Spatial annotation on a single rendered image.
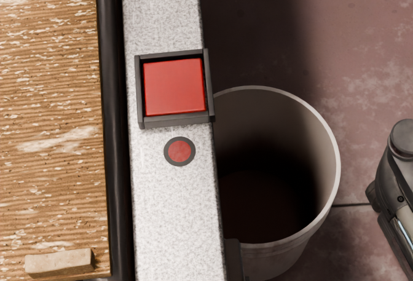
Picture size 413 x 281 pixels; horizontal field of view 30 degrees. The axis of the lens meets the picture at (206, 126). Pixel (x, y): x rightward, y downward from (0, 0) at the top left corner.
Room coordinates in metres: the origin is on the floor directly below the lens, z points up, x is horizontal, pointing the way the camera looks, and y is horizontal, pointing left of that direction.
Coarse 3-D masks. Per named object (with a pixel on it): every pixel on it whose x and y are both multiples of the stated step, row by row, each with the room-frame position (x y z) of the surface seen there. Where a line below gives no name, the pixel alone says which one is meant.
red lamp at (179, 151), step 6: (174, 144) 0.29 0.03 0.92; (180, 144) 0.29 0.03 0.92; (186, 144) 0.29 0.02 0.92; (168, 150) 0.29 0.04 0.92; (174, 150) 0.29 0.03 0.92; (180, 150) 0.29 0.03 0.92; (186, 150) 0.28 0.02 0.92; (174, 156) 0.28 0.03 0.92; (180, 156) 0.28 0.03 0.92; (186, 156) 0.28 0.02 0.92
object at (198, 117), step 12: (144, 60) 0.38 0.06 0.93; (156, 60) 0.38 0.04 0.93; (168, 60) 0.38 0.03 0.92; (204, 60) 0.37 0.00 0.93; (144, 120) 0.31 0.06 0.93; (156, 120) 0.31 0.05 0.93; (168, 120) 0.31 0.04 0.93; (180, 120) 0.31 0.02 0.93; (192, 120) 0.31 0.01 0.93; (204, 120) 0.31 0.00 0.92
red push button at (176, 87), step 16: (144, 64) 0.38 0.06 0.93; (160, 64) 0.38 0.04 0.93; (176, 64) 0.37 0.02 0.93; (192, 64) 0.37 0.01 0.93; (144, 80) 0.36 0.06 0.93; (160, 80) 0.36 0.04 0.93; (176, 80) 0.36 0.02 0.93; (192, 80) 0.35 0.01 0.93; (144, 96) 0.34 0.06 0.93; (160, 96) 0.34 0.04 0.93; (176, 96) 0.34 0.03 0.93; (192, 96) 0.34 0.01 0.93; (160, 112) 0.32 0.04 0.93; (176, 112) 0.32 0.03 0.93; (192, 112) 0.32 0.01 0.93
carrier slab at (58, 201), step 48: (0, 0) 0.47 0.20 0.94; (48, 0) 0.46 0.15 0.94; (96, 0) 0.46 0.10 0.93; (0, 48) 0.41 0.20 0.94; (48, 48) 0.40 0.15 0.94; (96, 48) 0.40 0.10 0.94; (0, 96) 0.35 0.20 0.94; (48, 96) 0.35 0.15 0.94; (96, 96) 0.34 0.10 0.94; (0, 144) 0.30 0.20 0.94; (48, 144) 0.30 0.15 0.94; (96, 144) 0.29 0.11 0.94; (0, 192) 0.25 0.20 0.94; (48, 192) 0.25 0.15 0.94; (96, 192) 0.24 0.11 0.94; (0, 240) 0.21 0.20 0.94; (48, 240) 0.20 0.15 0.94; (96, 240) 0.20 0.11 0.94
